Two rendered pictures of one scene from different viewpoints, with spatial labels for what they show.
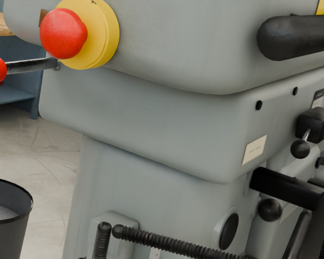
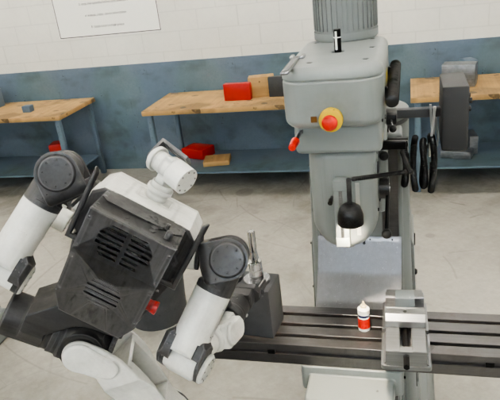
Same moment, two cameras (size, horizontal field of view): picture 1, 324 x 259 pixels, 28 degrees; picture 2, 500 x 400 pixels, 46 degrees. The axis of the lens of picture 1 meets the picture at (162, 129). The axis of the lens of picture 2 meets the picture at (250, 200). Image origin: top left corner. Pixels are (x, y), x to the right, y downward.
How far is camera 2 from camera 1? 105 cm
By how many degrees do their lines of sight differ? 10
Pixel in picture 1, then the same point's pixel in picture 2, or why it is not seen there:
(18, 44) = (67, 120)
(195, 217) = (367, 167)
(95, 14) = (336, 113)
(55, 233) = not seen: hidden behind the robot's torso
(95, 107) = (322, 141)
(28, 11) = (305, 118)
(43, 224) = not seen: hidden behind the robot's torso
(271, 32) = (390, 99)
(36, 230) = not seen: hidden behind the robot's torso
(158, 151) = (351, 148)
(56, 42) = (330, 126)
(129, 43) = (347, 117)
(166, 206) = (356, 167)
